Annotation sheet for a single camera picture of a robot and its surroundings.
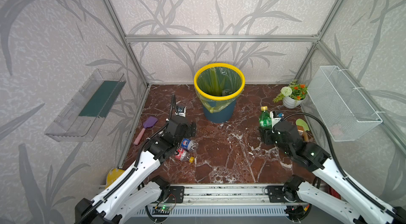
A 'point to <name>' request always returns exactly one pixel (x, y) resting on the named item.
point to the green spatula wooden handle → (300, 122)
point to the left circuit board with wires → (168, 205)
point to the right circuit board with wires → (297, 212)
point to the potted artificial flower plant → (292, 95)
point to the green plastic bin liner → (219, 81)
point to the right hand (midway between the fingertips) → (263, 127)
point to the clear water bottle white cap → (225, 92)
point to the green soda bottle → (265, 120)
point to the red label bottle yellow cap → (182, 155)
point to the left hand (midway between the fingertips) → (186, 122)
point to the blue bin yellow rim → (219, 109)
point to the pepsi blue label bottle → (187, 144)
